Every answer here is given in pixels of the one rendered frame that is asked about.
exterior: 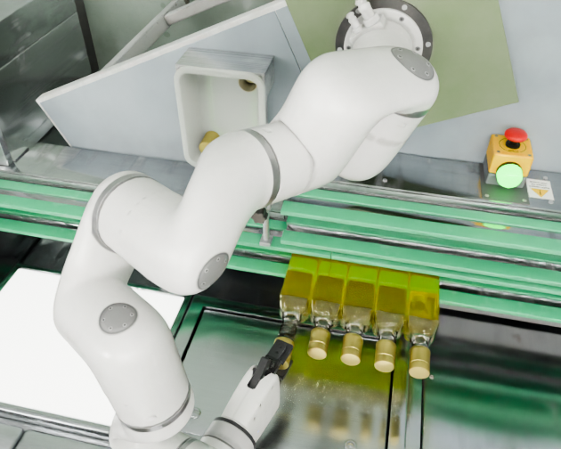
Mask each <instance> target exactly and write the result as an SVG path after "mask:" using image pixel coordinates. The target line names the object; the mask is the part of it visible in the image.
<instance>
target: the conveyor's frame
mask: <svg viewBox="0 0 561 449"><path fill-rule="evenodd" d="M5 141H6V144H7V146H9V145H10V144H11V145H19V146H25V147H28V150H27V151H25V152H24V153H23V154H22V155H21V156H20V157H19V158H18V159H17V160H16V161H14V162H13V163H12V164H11V165H10V166H5V165H0V177H5V178H11V179H18V180H23V181H30V182H36V183H42V184H50V185H52V184H53V185H59V186H66V187H72V188H78V189H84V190H90V191H94V190H95V189H96V188H97V187H98V185H99V184H100V183H101V182H102V181H104V180H105V179H106V178H108V177H109V176H112V175H114V174H116V173H118V172H122V171H137V172H141V173H144V174H145V175H147V176H150V177H152V178H153V179H155V180H157V181H158V182H159V183H161V184H163V185H164V186H166V188H168V189H170V190H171V191H173V192H175V193H177V194H179V195H181V196H182V197H183V195H184V193H185V190H186V188H187V185H188V183H189V181H190V180H191V176H192V174H193V172H194V169H195V167H194V166H192V165H191V164H189V163H187V162H181V161H173V160H167V159H154V158H148V157H141V156H135V155H128V154H121V153H115V152H107V151H95V150H88V149H82V148H75V147H69V146H61V145H55V144H49V143H36V142H29V141H22V140H15V139H9V138H5ZM525 182H526V187H527V191H528V197H529V201H530V206H529V205H523V204H516V203H509V202H502V201H496V200H483V199H482V192H481V181H480V170H479V163H473V162H466V161H458V160H451V159H438V158H429V157H422V156H415V155H408V154H401V153H397V154H396V155H395V156H394V158H393V159H392V160H391V161H390V163H389V164H388V165H387V166H386V167H385V168H384V169H383V170H382V171H381V172H380V173H379V174H377V175H376V176H373V177H372V178H370V179H367V180H363V181H351V180H347V179H345V178H342V177H340V176H337V177H336V178H335V179H334V180H333V181H332V182H330V183H329V184H326V185H323V186H322V187H323V188H324V190H325V188H330V189H336V190H343V191H344V192H345V191H349V192H362V193H363V196H364V193H368V194H375V195H382V196H384V197H385V196H388V197H395V198H402V199H408V200H421V201H425V202H426V201H427V202H434V203H440V204H445V206H446V204H447V205H453V206H460V207H466V209H467V208H479V209H486V210H487V213H488V210H492V211H499V212H506V213H512V214H518V215H525V216H531V217H532V216H537V217H544V218H551V219H553V220H554V219H557V220H561V174H559V173H551V172H544V171H537V170H530V171H529V173H528V176H527V177H526V180H525ZM425 202H424V204H425Z"/></svg>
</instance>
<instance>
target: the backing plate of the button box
mask: <svg viewBox="0 0 561 449"><path fill-rule="evenodd" d="M479 170H480V181H481V192H482V199H483V200H496V201H502V202H509V203H516V204H523V205H529V206H530V201H529V197H528V191H527V187H526V183H524V187H523V188H517V187H512V188H506V187H503V186H501V185H497V184H486V183H485V181H484V164H483V163H479Z"/></svg>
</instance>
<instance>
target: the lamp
mask: <svg viewBox="0 0 561 449"><path fill-rule="evenodd" d="M496 177H497V180H498V183H499V184H500V185H501V186H503V187H506V188H512V187H515V186H517V185H519V184H520V183H521V182H522V179H523V170H522V168H521V166H520V165H519V164H517V163H516V162H505V163H503V164H501V165H499V166H498V168H497V170H496Z"/></svg>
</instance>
